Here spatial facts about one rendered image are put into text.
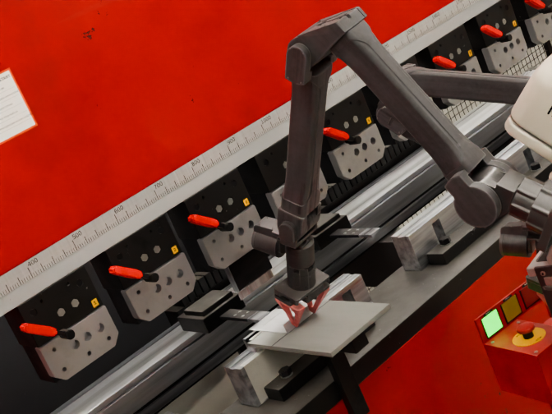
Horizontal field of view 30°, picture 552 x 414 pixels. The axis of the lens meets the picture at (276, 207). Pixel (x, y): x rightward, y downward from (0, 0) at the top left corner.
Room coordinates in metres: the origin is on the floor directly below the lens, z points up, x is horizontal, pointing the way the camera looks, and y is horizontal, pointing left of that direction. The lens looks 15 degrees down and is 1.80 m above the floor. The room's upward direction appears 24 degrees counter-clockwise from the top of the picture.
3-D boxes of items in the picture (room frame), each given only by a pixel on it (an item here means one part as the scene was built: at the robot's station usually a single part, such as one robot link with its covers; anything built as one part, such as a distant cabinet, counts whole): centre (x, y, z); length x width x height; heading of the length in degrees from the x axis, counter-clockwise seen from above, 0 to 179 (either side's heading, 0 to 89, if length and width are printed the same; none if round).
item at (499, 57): (2.64, -0.69, 1.26); 0.15 x 0.09 x 0.17; 125
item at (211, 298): (2.21, 0.19, 1.01); 0.26 x 0.12 x 0.05; 35
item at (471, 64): (2.52, -0.53, 1.26); 0.15 x 0.09 x 0.17; 125
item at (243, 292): (2.08, 0.11, 1.13); 0.10 x 0.02 x 0.10; 125
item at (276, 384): (2.05, 0.04, 0.89); 0.30 x 0.05 x 0.03; 125
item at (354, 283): (2.11, 0.06, 0.92); 0.39 x 0.06 x 0.10; 125
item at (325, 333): (1.96, 0.02, 1.00); 0.26 x 0.18 x 0.01; 35
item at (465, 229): (2.38, -0.42, 0.89); 0.30 x 0.05 x 0.03; 125
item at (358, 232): (2.44, -0.12, 1.01); 0.26 x 0.12 x 0.05; 35
